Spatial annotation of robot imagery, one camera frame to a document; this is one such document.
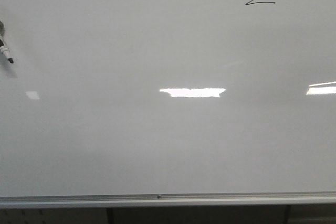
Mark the whiteboard marker with black eraser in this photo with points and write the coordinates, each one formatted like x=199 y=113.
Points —
x=4 y=48

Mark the large white whiteboard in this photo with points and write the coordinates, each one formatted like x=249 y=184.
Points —
x=130 y=97

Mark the aluminium whiteboard tray rail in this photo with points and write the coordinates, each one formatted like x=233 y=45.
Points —
x=167 y=200

